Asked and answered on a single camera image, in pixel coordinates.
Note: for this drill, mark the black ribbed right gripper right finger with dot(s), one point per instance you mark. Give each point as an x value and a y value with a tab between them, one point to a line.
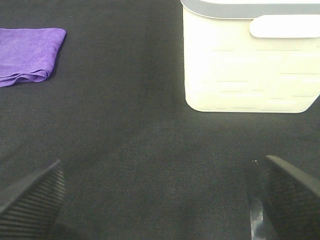
291	199

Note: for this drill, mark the black fabric table cloth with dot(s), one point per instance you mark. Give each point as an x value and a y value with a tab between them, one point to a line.
139	163

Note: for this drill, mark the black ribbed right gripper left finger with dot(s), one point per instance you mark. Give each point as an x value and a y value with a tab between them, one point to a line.
30	206

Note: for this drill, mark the purple towel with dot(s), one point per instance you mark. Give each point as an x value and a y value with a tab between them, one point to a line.
27	54

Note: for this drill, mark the white plastic storage basket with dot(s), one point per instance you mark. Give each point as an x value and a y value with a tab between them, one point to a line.
251	56

